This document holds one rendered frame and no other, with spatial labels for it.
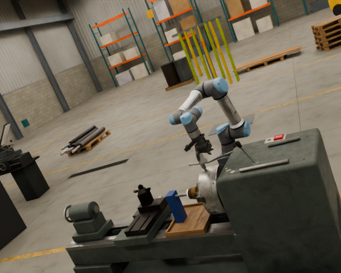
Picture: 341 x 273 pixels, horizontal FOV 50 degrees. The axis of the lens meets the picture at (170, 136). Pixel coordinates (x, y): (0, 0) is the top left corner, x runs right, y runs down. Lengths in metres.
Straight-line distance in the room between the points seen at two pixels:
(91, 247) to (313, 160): 1.84
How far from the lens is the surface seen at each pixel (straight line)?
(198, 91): 2.61
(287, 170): 2.08
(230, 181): 2.18
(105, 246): 3.00
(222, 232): 2.47
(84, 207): 3.08
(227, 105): 2.67
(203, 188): 2.36
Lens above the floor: 2.14
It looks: 15 degrees down
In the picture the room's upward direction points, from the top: 23 degrees counter-clockwise
